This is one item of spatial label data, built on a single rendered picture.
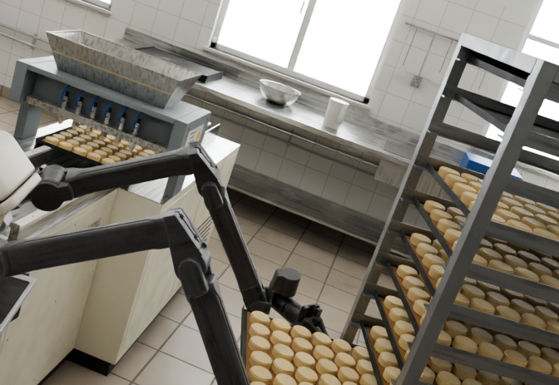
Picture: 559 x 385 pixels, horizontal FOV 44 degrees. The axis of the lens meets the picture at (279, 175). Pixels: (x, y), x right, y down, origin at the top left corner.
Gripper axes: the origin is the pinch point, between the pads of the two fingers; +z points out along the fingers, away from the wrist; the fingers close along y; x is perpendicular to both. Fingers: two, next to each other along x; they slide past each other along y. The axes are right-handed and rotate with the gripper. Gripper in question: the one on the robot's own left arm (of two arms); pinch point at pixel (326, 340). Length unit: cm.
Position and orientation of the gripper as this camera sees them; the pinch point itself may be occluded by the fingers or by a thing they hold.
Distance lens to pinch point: 185.1
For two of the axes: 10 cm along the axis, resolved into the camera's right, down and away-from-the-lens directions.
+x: -6.3, -0.3, -7.8
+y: -3.8, 8.8, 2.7
